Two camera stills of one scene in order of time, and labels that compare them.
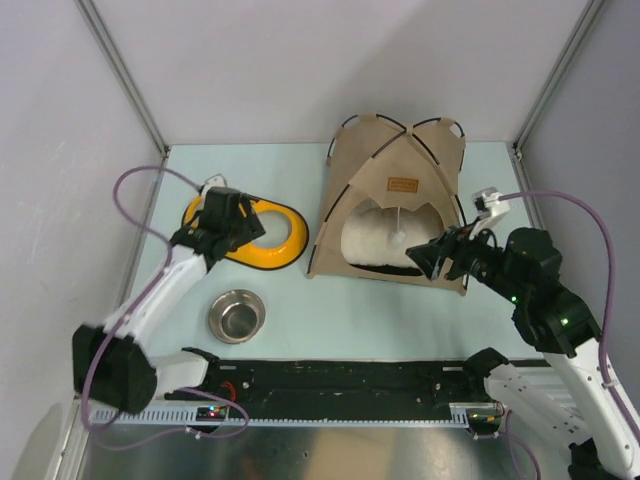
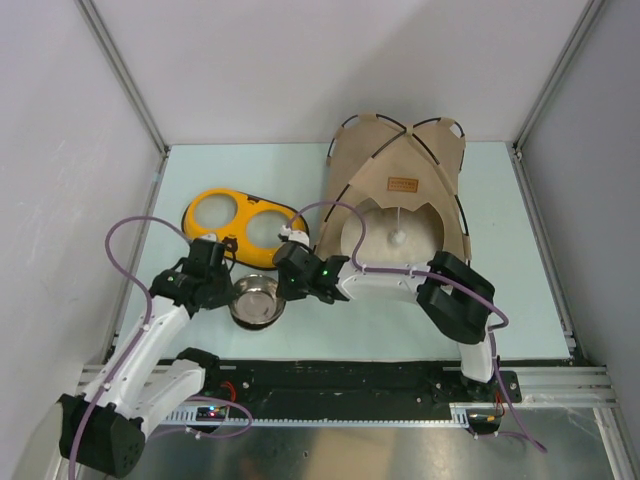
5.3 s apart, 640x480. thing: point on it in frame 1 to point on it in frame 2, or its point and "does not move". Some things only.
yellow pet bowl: x=284 y=243 does not move
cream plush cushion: x=366 y=235 does not move
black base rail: x=336 y=382 does not move
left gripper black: x=251 y=227 to x=226 y=296
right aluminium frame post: x=541 y=106 does not move
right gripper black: x=450 y=245 to x=284 y=292
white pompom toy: x=398 y=237 does not move
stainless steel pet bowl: x=237 y=316 to x=255 y=304
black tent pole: x=404 y=128 to x=419 y=141
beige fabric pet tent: x=371 y=157 does not move
